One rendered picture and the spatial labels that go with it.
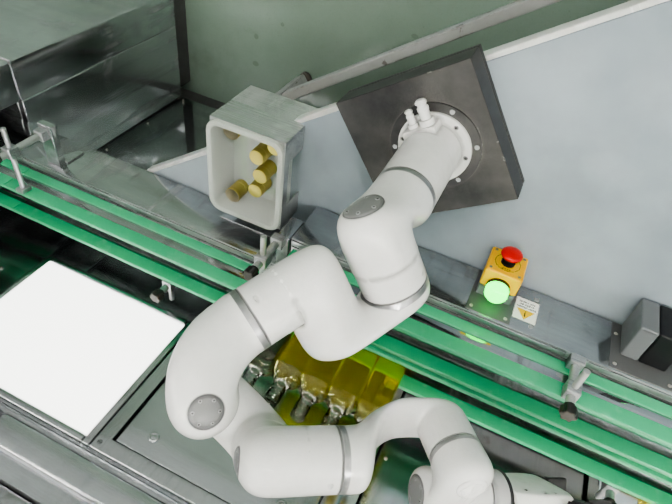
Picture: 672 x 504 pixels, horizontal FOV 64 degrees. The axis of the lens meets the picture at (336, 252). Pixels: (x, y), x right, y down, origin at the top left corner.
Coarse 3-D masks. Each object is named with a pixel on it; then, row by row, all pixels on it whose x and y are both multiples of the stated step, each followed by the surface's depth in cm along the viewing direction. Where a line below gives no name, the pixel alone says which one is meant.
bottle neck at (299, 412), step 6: (300, 396) 100; (306, 396) 100; (312, 396) 100; (300, 402) 99; (306, 402) 99; (312, 402) 100; (294, 408) 98; (300, 408) 98; (306, 408) 98; (294, 414) 99; (300, 414) 97; (306, 414) 98; (300, 420) 98
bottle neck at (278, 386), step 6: (276, 384) 101; (282, 384) 101; (270, 390) 100; (276, 390) 100; (282, 390) 101; (264, 396) 100; (270, 396) 99; (276, 396) 99; (282, 396) 101; (270, 402) 101; (276, 402) 99
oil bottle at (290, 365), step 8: (288, 344) 106; (296, 344) 106; (288, 352) 105; (296, 352) 105; (304, 352) 105; (280, 360) 103; (288, 360) 103; (296, 360) 103; (304, 360) 104; (280, 368) 102; (288, 368) 102; (296, 368) 102; (304, 368) 103; (280, 376) 102; (288, 376) 101; (296, 376) 102; (288, 384) 102; (296, 384) 103
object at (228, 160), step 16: (208, 128) 106; (224, 128) 104; (240, 128) 103; (208, 144) 108; (224, 144) 112; (240, 144) 114; (256, 144) 112; (272, 144) 101; (208, 160) 111; (224, 160) 115; (240, 160) 117; (272, 160) 113; (208, 176) 114; (224, 176) 118; (240, 176) 120; (272, 176) 116; (224, 192) 120; (272, 192) 119; (224, 208) 118; (240, 208) 118; (256, 208) 119; (272, 208) 119; (256, 224) 117; (272, 224) 115
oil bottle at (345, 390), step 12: (348, 360) 105; (360, 360) 105; (372, 360) 105; (348, 372) 103; (360, 372) 103; (336, 384) 100; (348, 384) 101; (360, 384) 101; (336, 396) 99; (348, 396) 99; (348, 408) 99
